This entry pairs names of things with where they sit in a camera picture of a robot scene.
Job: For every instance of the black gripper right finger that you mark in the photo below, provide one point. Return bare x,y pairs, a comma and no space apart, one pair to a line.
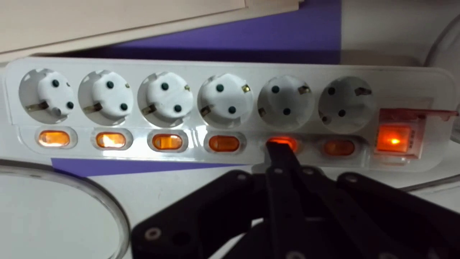
345,216

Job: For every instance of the light wooden tray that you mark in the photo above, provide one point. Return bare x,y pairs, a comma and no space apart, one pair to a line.
119,19

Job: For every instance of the white six-socket power strip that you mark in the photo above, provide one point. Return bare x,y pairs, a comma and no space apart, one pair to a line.
230,66

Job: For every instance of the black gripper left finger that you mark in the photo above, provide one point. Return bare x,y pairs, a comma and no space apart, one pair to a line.
224,210

